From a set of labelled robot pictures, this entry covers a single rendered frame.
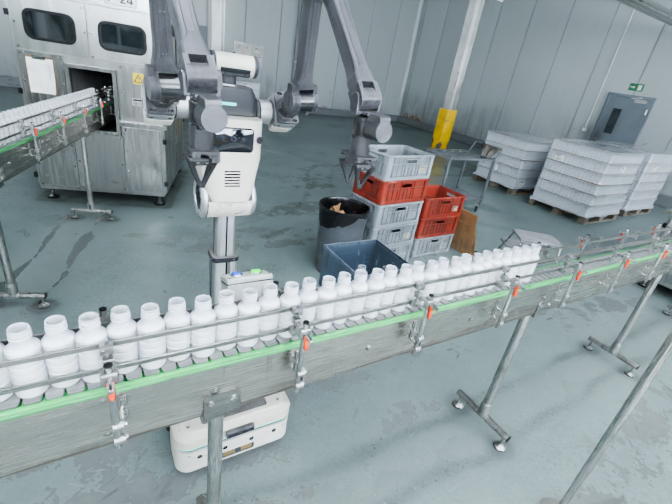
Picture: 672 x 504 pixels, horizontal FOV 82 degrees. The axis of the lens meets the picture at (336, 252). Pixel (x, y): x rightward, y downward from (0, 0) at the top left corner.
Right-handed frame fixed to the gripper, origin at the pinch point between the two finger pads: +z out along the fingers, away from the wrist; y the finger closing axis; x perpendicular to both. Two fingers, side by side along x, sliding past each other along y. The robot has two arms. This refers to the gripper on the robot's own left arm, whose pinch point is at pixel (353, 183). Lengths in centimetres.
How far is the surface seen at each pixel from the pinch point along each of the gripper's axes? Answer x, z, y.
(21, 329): 84, 25, -13
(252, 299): 36.7, 25.2, -16.2
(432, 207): -221, 82, 174
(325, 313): 14.3, 34.0, -16.8
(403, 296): -15.6, 34.0, -16.6
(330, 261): -21, 50, 39
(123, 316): 66, 24, -16
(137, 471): 66, 139, 34
